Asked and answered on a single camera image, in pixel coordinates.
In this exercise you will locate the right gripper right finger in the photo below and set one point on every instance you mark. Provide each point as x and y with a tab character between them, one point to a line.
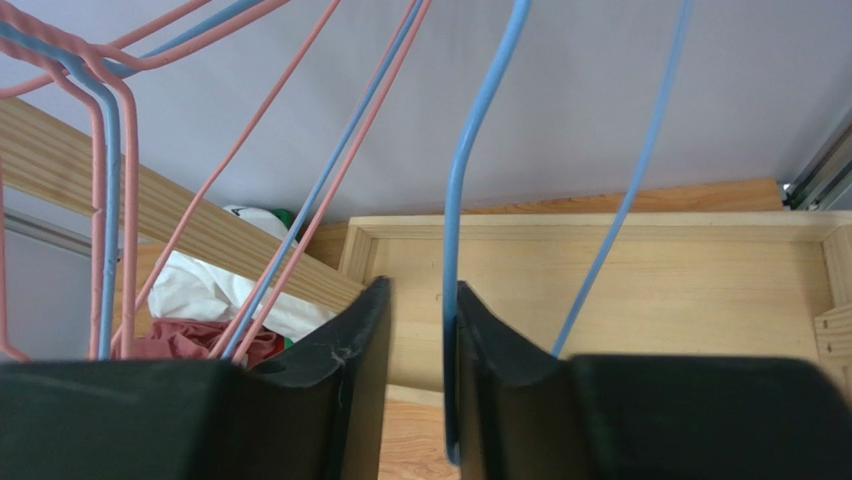
524	414

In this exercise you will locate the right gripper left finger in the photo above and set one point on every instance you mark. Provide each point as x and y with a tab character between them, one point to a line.
314	411

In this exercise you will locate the dusty pink t-shirt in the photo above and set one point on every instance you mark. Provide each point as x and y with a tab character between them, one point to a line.
181	338

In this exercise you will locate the white t-shirt blue print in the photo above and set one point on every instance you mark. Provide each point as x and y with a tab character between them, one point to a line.
192	289

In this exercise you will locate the green plastic bin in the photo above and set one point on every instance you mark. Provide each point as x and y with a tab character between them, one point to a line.
285	216

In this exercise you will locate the wooden rack base tray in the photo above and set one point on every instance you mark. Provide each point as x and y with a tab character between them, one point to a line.
756	284

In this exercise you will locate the left aluminium corner profile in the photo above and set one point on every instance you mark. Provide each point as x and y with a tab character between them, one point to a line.
47	233

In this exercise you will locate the aluminium corner profile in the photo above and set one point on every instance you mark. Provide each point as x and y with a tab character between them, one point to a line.
47	233
827	178

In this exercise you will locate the right aluminium corner profile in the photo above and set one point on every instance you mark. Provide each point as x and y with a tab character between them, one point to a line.
827	178

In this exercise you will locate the light blue wire hanger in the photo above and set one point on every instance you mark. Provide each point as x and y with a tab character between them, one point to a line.
242	331

